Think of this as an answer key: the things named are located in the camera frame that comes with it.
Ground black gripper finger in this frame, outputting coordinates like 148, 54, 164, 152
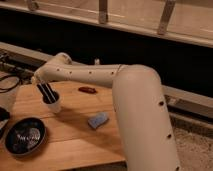
37, 84, 50, 104
45, 83, 56, 101

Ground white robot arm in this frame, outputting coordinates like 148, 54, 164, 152
32, 53, 182, 171

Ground white ceramic cup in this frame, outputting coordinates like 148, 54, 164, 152
43, 92, 61, 114

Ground dark red small object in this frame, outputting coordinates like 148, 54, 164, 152
78, 87, 97, 94

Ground black round bowl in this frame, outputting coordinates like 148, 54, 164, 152
5, 117, 46, 156

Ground dark object at left edge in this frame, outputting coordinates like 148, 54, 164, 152
0, 107, 10, 138

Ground black cable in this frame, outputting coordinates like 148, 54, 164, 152
0, 73, 23, 94

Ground metal bracket middle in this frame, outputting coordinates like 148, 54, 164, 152
98, 0, 108, 24

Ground metal bracket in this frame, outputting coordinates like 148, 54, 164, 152
157, 0, 176, 35
98, 0, 108, 24

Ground metal bracket right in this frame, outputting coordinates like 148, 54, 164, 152
157, 0, 176, 35

